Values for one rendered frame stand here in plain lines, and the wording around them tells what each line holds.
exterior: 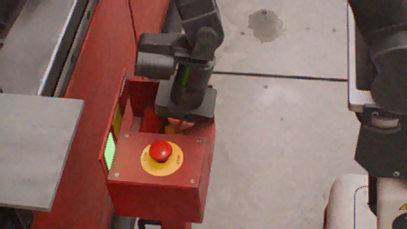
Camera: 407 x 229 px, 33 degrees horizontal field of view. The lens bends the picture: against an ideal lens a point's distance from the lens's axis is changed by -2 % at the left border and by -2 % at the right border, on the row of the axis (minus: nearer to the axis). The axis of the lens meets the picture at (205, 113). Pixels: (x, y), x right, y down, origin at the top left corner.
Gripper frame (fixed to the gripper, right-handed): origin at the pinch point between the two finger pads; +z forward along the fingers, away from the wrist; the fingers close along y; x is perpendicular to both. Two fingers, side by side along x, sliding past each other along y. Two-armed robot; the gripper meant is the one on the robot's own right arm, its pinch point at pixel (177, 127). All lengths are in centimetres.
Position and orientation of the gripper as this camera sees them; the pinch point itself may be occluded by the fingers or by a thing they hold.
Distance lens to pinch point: 126.4
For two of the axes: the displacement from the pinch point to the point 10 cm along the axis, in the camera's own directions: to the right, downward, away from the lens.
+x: -1.3, 7.7, -6.2
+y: -9.7, -2.3, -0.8
